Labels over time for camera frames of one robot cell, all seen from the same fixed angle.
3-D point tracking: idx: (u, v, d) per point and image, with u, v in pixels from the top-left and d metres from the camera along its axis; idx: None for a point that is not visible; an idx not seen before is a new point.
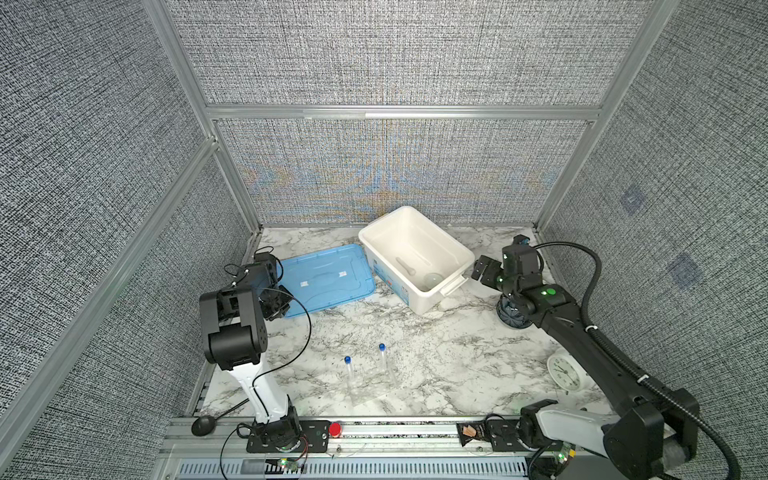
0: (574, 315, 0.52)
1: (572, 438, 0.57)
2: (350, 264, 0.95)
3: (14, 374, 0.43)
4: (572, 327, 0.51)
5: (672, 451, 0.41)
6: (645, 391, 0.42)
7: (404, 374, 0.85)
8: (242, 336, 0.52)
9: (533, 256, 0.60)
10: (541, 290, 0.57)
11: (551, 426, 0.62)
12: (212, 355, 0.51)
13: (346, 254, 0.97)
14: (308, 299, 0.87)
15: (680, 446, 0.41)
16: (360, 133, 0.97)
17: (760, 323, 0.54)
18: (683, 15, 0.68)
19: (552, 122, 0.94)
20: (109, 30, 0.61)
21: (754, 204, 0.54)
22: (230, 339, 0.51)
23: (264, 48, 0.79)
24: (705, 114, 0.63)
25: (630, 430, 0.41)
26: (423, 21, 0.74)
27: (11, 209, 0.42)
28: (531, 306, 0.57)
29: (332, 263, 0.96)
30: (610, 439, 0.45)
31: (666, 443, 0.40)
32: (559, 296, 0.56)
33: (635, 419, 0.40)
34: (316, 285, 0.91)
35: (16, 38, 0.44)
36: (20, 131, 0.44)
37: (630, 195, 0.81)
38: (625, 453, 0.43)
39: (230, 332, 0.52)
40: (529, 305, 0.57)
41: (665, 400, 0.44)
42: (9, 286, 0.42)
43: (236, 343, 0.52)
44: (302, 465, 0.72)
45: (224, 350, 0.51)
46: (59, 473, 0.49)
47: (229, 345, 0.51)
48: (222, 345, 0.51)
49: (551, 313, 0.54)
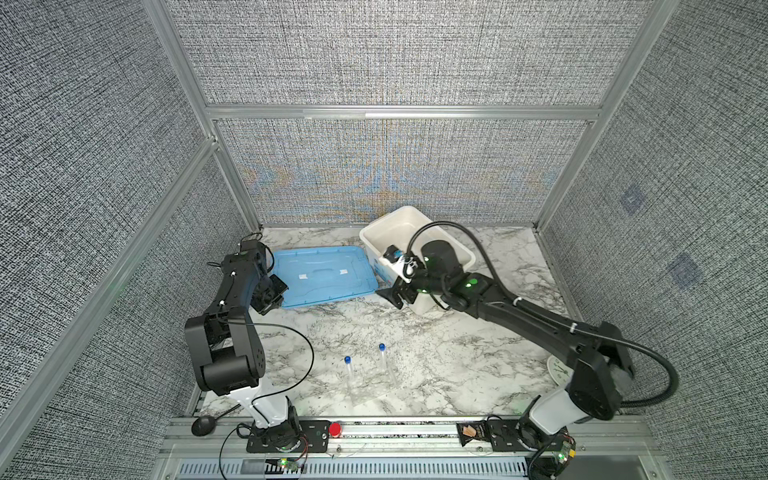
0: (499, 298, 0.55)
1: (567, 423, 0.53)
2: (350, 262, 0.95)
3: (14, 374, 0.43)
4: (503, 306, 0.54)
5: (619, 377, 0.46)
6: (581, 338, 0.46)
7: (404, 374, 0.85)
8: (237, 364, 0.48)
9: (451, 250, 0.60)
10: (465, 281, 0.61)
11: (545, 421, 0.62)
12: (207, 382, 0.47)
13: (347, 251, 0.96)
14: (306, 294, 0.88)
15: (622, 369, 0.47)
16: (360, 133, 0.97)
17: (760, 323, 0.54)
18: (683, 15, 0.68)
19: (552, 122, 0.94)
20: (109, 30, 0.61)
21: (754, 204, 0.54)
22: (226, 363, 0.48)
23: (264, 48, 0.79)
24: (705, 114, 0.63)
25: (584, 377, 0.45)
26: (423, 21, 0.74)
27: (11, 209, 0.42)
28: (463, 303, 0.59)
29: (331, 260, 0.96)
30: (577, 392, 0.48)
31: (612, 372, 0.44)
32: (482, 282, 0.59)
33: (584, 368, 0.44)
34: (315, 280, 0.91)
35: (16, 38, 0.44)
36: (20, 131, 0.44)
37: (630, 195, 0.81)
38: (588, 398, 0.47)
39: (226, 358, 0.48)
40: (461, 302, 0.59)
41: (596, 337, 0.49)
42: (9, 286, 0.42)
43: (233, 369, 0.48)
44: (302, 465, 0.72)
45: (220, 377, 0.47)
46: (59, 473, 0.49)
47: (226, 371, 0.47)
48: (217, 372, 0.47)
49: (482, 303, 0.57)
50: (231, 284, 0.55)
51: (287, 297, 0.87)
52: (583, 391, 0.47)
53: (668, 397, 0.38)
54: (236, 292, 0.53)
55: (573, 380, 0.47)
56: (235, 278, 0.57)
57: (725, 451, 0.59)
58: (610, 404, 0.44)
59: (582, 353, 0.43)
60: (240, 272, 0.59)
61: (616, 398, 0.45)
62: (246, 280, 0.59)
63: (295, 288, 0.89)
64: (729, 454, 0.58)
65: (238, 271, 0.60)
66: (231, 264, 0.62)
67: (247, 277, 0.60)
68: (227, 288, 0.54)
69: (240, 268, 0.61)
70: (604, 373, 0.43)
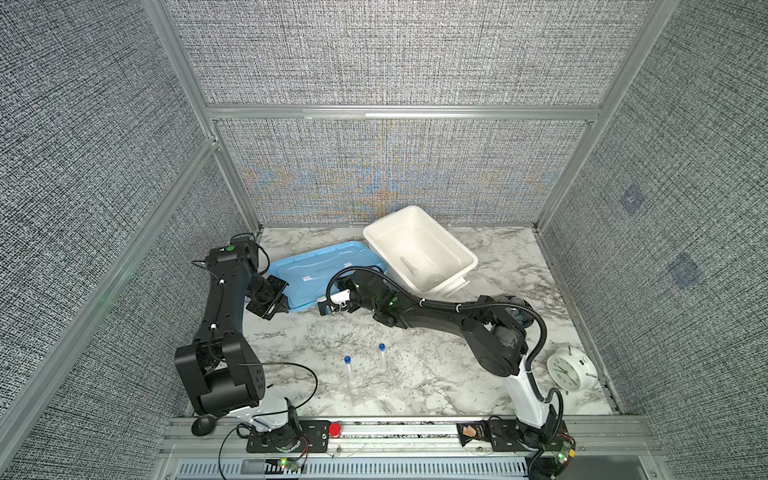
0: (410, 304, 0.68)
1: (532, 399, 0.60)
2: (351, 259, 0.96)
3: (14, 374, 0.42)
4: (413, 308, 0.66)
5: (506, 335, 0.56)
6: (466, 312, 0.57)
7: (404, 374, 0.85)
8: (236, 389, 0.45)
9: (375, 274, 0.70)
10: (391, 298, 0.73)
11: (525, 412, 0.64)
12: (206, 406, 0.45)
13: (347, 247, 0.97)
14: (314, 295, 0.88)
15: (509, 331, 0.56)
16: (360, 133, 0.97)
17: (760, 323, 0.54)
18: (683, 15, 0.68)
19: (552, 122, 0.94)
20: (109, 30, 0.61)
21: (754, 204, 0.54)
22: (224, 389, 0.45)
23: (264, 48, 0.79)
24: (705, 114, 0.63)
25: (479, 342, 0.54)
26: (423, 21, 0.74)
27: (11, 209, 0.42)
28: (391, 318, 0.70)
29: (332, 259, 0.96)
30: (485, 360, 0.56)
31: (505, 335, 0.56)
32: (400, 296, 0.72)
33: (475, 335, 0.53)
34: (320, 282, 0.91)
35: (16, 38, 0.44)
36: (20, 131, 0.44)
37: (630, 196, 0.81)
38: (492, 361, 0.55)
39: (225, 383, 0.45)
40: (390, 318, 0.70)
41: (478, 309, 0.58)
42: (9, 286, 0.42)
43: (234, 394, 0.45)
44: (302, 465, 0.72)
45: (219, 404, 0.45)
46: (59, 473, 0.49)
47: (225, 397, 0.45)
48: (216, 399, 0.45)
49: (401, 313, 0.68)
50: (222, 297, 0.50)
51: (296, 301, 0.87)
52: (487, 356, 0.55)
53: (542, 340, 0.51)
54: (228, 305, 0.49)
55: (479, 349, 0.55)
56: (226, 288, 0.52)
57: (725, 451, 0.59)
58: (503, 357, 0.53)
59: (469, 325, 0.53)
60: (232, 279, 0.53)
61: (508, 351, 0.54)
62: (238, 290, 0.54)
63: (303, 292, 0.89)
64: (729, 454, 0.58)
65: (228, 279, 0.53)
66: (219, 270, 0.55)
67: (238, 287, 0.54)
68: (218, 300, 0.49)
69: (231, 278, 0.53)
70: (482, 331, 0.53)
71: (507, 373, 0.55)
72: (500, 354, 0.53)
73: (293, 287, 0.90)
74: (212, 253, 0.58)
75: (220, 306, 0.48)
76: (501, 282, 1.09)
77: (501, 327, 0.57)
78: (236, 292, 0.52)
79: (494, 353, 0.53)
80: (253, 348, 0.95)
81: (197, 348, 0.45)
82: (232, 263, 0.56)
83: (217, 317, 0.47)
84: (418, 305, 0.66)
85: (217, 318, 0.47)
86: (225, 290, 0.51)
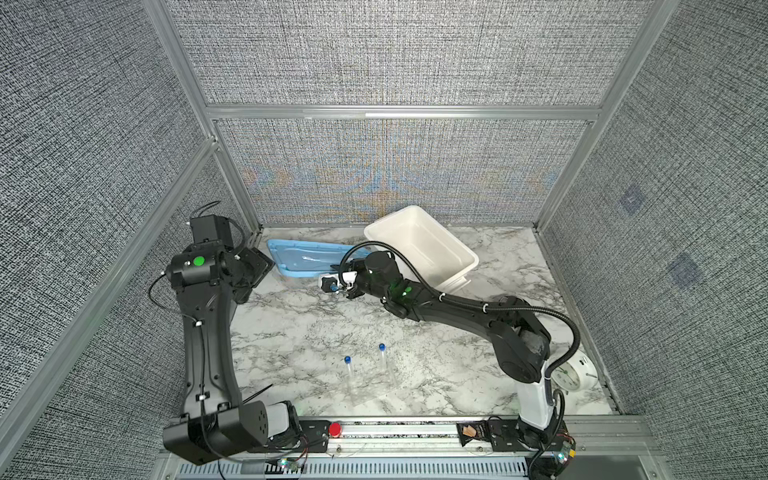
0: (427, 296, 0.63)
1: (543, 405, 0.59)
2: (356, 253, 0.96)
3: (14, 374, 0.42)
4: (432, 302, 0.62)
5: (533, 340, 0.53)
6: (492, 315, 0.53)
7: (404, 374, 0.85)
8: None
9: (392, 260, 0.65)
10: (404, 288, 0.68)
11: (529, 413, 0.64)
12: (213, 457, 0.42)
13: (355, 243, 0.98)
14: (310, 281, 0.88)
15: (536, 335, 0.53)
16: (360, 132, 0.97)
17: (760, 323, 0.54)
18: (683, 15, 0.68)
19: (552, 122, 0.94)
20: (109, 30, 0.61)
21: (754, 204, 0.54)
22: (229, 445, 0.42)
23: (264, 48, 0.79)
24: (705, 114, 0.63)
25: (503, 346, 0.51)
26: (423, 21, 0.74)
27: (11, 209, 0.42)
28: (404, 309, 0.66)
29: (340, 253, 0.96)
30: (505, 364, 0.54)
31: (533, 340, 0.53)
32: (415, 287, 0.67)
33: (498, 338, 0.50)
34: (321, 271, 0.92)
35: (16, 38, 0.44)
36: (20, 131, 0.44)
37: (630, 195, 0.81)
38: (515, 366, 0.53)
39: None
40: (402, 308, 0.66)
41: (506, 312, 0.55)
42: (9, 286, 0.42)
43: None
44: (302, 465, 0.72)
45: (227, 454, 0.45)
46: (59, 473, 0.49)
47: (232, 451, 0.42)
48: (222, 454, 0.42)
49: (417, 304, 0.63)
50: (202, 348, 0.40)
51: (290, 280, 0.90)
52: (510, 361, 0.52)
53: (577, 347, 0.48)
54: (211, 358, 0.40)
55: (501, 354, 0.53)
56: (205, 333, 0.41)
57: (725, 451, 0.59)
58: (528, 365, 0.50)
59: (495, 328, 0.50)
60: (210, 319, 0.42)
61: (535, 358, 0.51)
62: (219, 332, 0.42)
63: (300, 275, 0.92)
64: (729, 454, 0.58)
65: (206, 318, 0.42)
66: (189, 302, 0.42)
67: (221, 327, 0.43)
68: (197, 352, 0.40)
69: (209, 318, 0.42)
70: (510, 335, 0.49)
71: (527, 380, 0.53)
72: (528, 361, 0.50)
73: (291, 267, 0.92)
74: (174, 273, 0.44)
75: (203, 359, 0.40)
76: (501, 282, 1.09)
77: (527, 331, 0.54)
78: (221, 337, 0.42)
79: (519, 359, 0.50)
80: (253, 348, 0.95)
81: (189, 436, 0.40)
82: (205, 287, 0.43)
83: (203, 381, 0.39)
84: (436, 303, 0.61)
85: (204, 385, 0.39)
86: (205, 338, 0.41)
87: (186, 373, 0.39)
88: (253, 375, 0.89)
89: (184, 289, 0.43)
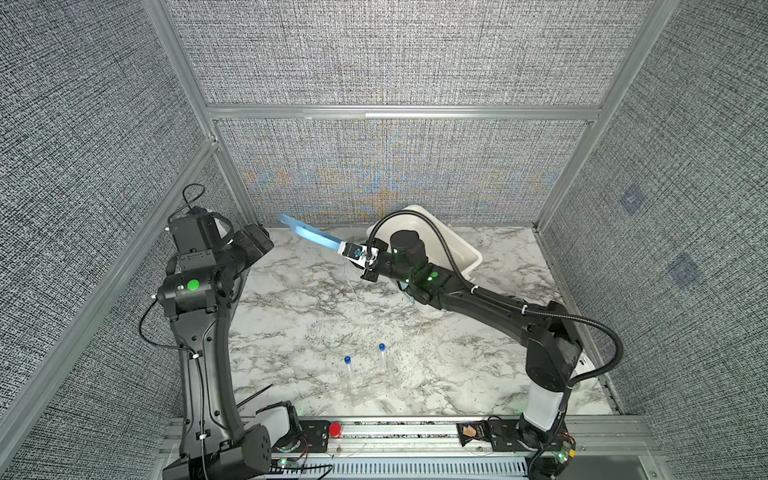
0: (456, 286, 0.59)
1: (552, 406, 0.58)
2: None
3: (14, 374, 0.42)
4: (460, 293, 0.57)
5: (567, 349, 0.50)
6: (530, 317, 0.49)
7: (404, 374, 0.85)
8: None
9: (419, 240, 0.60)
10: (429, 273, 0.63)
11: (534, 414, 0.63)
12: None
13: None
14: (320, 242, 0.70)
15: (570, 343, 0.51)
16: (360, 132, 0.97)
17: (760, 323, 0.54)
18: (683, 15, 0.68)
19: (552, 122, 0.94)
20: (109, 30, 0.61)
21: (754, 204, 0.54)
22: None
23: (264, 48, 0.79)
24: (704, 114, 0.63)
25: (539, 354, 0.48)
26: (423, 21, 0.74)
27: (10, 209, 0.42)
28: (427, 296, 0.61)
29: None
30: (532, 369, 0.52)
31: (567, 349, 0.50)
32: (442, 274, 0.62)
33: (536, 344, 0.47)
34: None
35: (16, 38, 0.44)
36: (20, 131, 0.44)
37: (630, 196, 0.81)
38: (543, 373, 0.50)
39: None
40: (426, 294, 0.61)
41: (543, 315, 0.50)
42: (9, 286, 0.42)
43: None
44: (302, 465, 0.72)
45: None
46: (59, 473, 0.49)
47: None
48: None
49: (443, 291, 0.59)
50: (201, 383, 0.38)
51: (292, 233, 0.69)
52: (539, 368, 0.50)
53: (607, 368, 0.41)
54: (210, 392, 0.38)
55: (531, 359, 0.50)
56: (203, 367, 0.39)
57: (725, 451, 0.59)
58: (562, 375, 0.47)
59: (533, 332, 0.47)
60: (207, 352, 0.39)
61: (567, 368, 0.48)
62: (217, 364, 0.39)
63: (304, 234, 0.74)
64: (729, 454, 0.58)
65: (202, 349, 0.39)
66: (184, 332, 0.39)
67: (220, 359, 0.41)
68: (195, 386, 0.38)
69: (205, 349, 0.39)
70: (551, 343, 0.46)
71: (553, 389, 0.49)
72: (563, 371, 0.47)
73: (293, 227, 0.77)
74: (165, 300, 0.40)
75: (202, 393, 0.38)
76: (501, 282, 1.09)
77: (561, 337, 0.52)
78: (220, 368, 0.40)
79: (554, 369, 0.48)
80: (253, 348, 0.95)
81: (189, 473, 0.39)
82: (200, 312, 0.40)
83: (203, 418, 0.37)
84: (465, 294, 0.57)
85: (205, 422, 0.37)
86: (203, 372, 0.38)
87: (185, 406, 0.37)
88: (253, 375, 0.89)
89: (179, 314, 0.40)
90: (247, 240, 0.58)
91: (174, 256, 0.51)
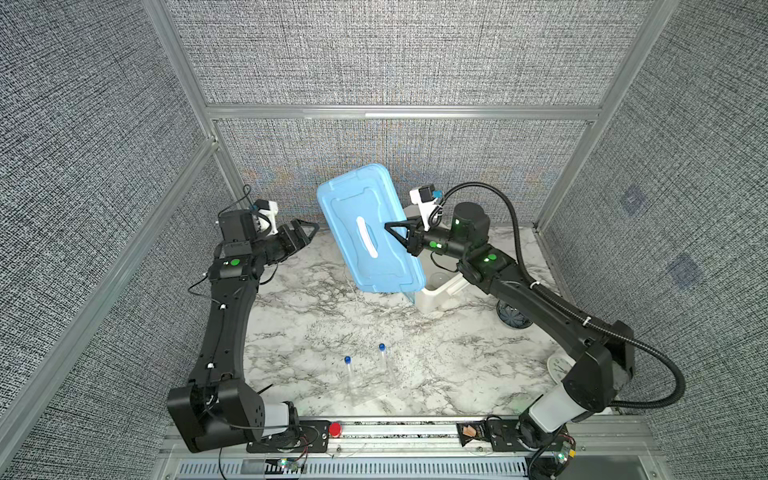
0: (516, 276, 0.54)
1: (565, 416, 0.57)
2: (390, 267, 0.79)
3: (14, 375, 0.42)
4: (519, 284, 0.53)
5: (617, 376, 0.46)
6: (589, 332, 0.45)
7: (404, 374, 0.85)
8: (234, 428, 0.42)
9: (484, 218, 0.55)
10: (485, 256, 0.59)
11: (542, 416, 0.63)
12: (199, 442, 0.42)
13: (377, 277, 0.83)
14: (385, 192, 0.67)
15: (622, 368, 0.47)
16: (360, 132, 0.97)
17: (760, 323, 0.54)
18: (683, 15, 0.68)
19: (552, 122, 0.94)
20: (109, 30, 0.61)
21: (754, 204, 0.54)
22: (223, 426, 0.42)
23: (264, 48, 0.79)
24: (704, 114, 0.63)
25: (587, 373, 0.45)
26: (423, 21, 0.74)
27: (11, 209, 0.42)
28: (479, 277, 0.58)
29: (371, 256, 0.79)
30: (569, 382, 0.49)
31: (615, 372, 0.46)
32: (500, 259, 0.58)
33: (589, 361, 0.44)
34: (375, 223, 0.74)
35: (16, 38, 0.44)
36: (20, 131, 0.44)
37: (630, 195, 0.81)
38: (581, 389, 0.48)
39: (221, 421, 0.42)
40: (476, 275, 0.58)
41: (605, 333, 0.49)
42: (9, 286, 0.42)
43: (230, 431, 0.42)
44: (302, 465, 0.72)
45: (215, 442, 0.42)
46: (59, 473, 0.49)
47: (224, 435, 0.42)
48: (218, 435, 0.42)
49: (497, 278, 0.56)
50: (221, 327, 0.46)
51: (362, 170, 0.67)
52: (580, 382, 0.47)
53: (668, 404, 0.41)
54: (227, 336, 0.45)
55: (572, 371, 0.48)
56: (227, 316, 0.47)
57: (725, 451, 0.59)
58: (604, 398, 0.44)
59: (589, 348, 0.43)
60: (233, 305, 0.48)
61: (611, 393, 0.45)
62: (239, 318, 0.48)
63: (360, 191, 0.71)
64: (729, 454, 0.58)
65: (230, 303, 0.49)
66: (219, 291, 0.50)
67: (241, 316, 0.49)
68: (216, 329, 0.45)
69: (232, 300, 0.49)
70: (607, 364, 0.43)
71: (587, 407, 0.48)
72: (606, 393, 0.44)
73: (341, 191, 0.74)
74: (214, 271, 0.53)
75: (219, 337, 0.44)
76: None
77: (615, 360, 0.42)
78: (239, 317, 0.48)
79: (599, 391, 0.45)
80: (253, 348, 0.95)
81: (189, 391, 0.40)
82: (234, 282, 0.51)
83: (215, 354, 0.43)
84: (523, 289, 0.53)
85: (214, 355, 0.43)
86: (226, 318, 0.47)
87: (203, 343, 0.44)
88: (253, 375, 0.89)
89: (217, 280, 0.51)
90: (291, 236, 0.67)
91: (221, 244, 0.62)
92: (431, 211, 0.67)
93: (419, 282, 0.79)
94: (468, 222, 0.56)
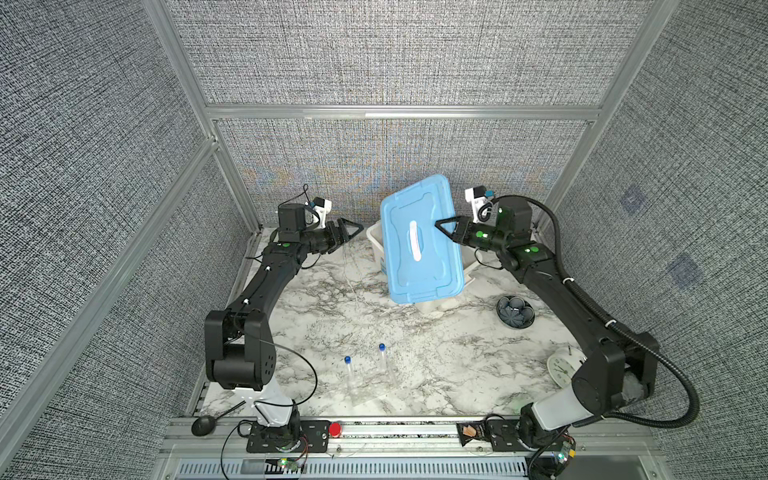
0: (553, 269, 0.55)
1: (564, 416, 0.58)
2: (429, 272, 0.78)
3: (14, 374, 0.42)
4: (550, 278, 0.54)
5: (630, 387, 0.45)
6: (611, 333, 0.45)
7: (404, 374, 0.85)
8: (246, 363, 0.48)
9: (529, 209, 0.59)
10: (526, 247, 0.60)
11: (544, 413, 0.63)
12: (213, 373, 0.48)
13: (413, 286, 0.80)
14: (442, 194, 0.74)
15: (637, 382, 0.46)
16: (360, 133, 0.97)
17: (760, 323, 0.54)
18: (683, 15, 0.68)
19: (552, 122, 0.94)
20: (109, 30, 0.61)
21: (754, 204, 0.54)
22: (236, 364, 0.48)
23: (264, 48, 0.79)
24: (704, 114, 0.63)
25: (596, 370, 0.45)
26: (423, 21, 0.74)
27: (10, 209, 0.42)
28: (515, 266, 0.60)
29: (412, 259, 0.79)
30: (578, 379, 0.49)
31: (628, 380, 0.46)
32: (542, 253, 0.59)
33: (599, 357, 0.44)
34: (425, 223, 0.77)
35: (16, 38, 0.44)
36: (20, 131, 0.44)
37: (630, 195, 0.81)
38: (589, 388, 0.47)
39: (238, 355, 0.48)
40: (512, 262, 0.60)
41: (629, 339, 0.46)
42: (9, 286, 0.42)
43: (239, 367, 0.47)
44: (302, 465, 0.72)
45: (225, 376, 0.48)
46: (59, 473, 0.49)
47: (235, 374, 0.48)
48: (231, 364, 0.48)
49: (533, 268, 0.57)
50: (261, 280, 0.55)
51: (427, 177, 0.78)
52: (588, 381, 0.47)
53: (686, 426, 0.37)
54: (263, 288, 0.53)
55: (583, 368, 0.47)
56: (269, 276, 0.56)
57: (725, 451, 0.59)
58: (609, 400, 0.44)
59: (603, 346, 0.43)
60: (273, 269, 0.58)
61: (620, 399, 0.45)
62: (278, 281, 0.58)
63: (419, 196, 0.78)
64: (729, 454, 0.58)
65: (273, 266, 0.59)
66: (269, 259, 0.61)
67: (279, 278, 0.59)
68: (256, 281, 0.55)
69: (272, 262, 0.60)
70: (618, 364, 0.43)
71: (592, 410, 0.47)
72: (613, 398, 0.45)
73: (402, 200, 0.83)
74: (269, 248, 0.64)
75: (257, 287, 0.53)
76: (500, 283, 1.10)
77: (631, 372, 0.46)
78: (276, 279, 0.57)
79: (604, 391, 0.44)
80: None
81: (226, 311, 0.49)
82: (281, 257, 0.62)
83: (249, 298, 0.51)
84: (555, 282, 0.53)
85: (251, 295, 0.51)
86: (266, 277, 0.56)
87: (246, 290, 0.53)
88: None
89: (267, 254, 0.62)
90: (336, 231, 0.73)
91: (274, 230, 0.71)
92: (480, 207, 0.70)
93: (457, 286, 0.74)
94: (511, 211, 0.61)
